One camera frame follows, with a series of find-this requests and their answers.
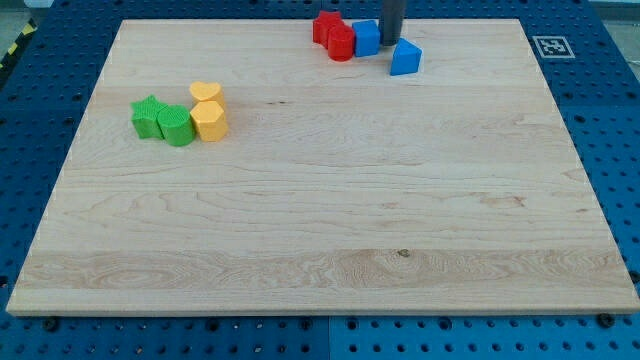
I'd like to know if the blue triangle block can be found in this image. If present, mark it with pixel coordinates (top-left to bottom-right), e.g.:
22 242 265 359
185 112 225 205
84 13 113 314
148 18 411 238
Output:
390 38 422 76

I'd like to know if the yellow hexagon block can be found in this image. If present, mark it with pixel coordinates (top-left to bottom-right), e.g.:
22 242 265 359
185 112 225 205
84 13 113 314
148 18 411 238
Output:
190 101 229 142

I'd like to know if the wooden board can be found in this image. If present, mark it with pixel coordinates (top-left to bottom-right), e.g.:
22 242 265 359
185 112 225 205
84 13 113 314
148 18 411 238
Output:
7 19 639 317

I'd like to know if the yellow heart block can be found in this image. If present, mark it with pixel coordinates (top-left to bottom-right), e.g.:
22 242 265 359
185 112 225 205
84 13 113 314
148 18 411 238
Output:
189 81 226 108

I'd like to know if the red cylinder block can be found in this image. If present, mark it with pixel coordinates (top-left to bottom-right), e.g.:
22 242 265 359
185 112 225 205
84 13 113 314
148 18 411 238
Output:
327 24 355 62

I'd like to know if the red star block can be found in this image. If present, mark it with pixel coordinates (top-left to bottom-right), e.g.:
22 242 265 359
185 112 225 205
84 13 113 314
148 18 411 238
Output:
312 10 343 48

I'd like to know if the blue cube block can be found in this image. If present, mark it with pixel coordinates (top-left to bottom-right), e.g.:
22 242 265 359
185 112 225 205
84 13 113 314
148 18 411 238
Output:
352 20 380 57

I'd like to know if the green cylinder block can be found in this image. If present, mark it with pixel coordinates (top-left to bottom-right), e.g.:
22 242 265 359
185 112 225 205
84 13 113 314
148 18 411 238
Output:
157 105 195 147

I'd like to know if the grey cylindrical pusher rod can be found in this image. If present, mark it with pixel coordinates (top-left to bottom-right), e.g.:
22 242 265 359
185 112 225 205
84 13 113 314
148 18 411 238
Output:
378 0 407 46

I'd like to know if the green star block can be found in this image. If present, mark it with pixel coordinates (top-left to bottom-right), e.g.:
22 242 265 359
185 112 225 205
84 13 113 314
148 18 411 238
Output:
130 94 167 139

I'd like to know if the white fiducial marker tag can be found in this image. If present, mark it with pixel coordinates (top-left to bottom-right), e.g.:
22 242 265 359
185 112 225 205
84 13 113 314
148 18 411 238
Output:
532 35 575 59

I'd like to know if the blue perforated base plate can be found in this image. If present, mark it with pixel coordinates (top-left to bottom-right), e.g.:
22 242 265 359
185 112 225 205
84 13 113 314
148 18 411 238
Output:
1 0 639 359

